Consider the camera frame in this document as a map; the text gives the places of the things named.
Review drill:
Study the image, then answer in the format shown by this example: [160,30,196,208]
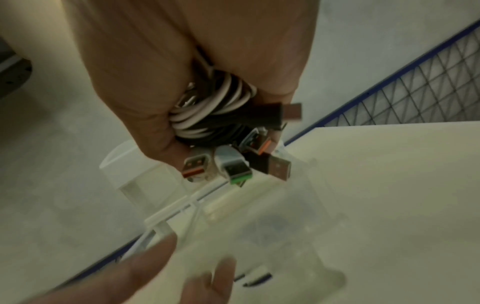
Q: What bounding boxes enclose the person's left hand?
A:
[18,231,239,304]

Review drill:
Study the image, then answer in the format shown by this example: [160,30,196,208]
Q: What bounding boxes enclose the person's right hand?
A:
[60,0,322,170]

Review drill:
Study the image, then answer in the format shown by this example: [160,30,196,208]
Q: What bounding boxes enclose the white cable orange plug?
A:
[169,73,260,182]

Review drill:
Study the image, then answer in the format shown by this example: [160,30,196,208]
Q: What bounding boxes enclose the black cable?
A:
[175,70,303,182]

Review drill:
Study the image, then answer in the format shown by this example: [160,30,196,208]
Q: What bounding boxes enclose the white cable green plug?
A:
[214,146,257,188]

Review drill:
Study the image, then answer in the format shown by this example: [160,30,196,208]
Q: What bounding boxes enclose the grey cable plug orange tongue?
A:
[240,127,283,156]

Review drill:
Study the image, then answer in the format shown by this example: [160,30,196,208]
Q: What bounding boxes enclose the clear plastic container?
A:
[99,139,347,298]

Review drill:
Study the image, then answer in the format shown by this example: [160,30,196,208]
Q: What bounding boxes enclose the dark grey furniture base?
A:
[0,36,34,100]

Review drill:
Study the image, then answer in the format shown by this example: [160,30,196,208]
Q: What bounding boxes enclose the blue framed wire mesh panel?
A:
[283,20,480,147]

